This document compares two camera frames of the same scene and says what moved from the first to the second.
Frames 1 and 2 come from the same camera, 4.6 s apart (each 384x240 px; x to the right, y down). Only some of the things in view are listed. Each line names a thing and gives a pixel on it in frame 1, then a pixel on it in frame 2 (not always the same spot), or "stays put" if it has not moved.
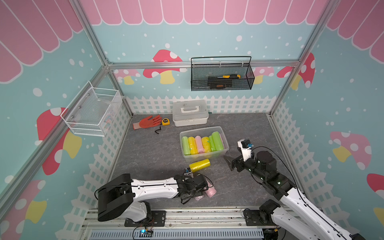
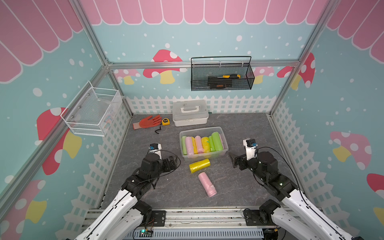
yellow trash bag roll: x=199 y=165 stays put
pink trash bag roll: x=211 y=191 stays put
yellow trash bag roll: x=206 y=144 stays put
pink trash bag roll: x=198 y=197 -> x=189 y=146
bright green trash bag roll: x=213 y=148 stays put
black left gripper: x=198 y=193 -> x=167 y=168
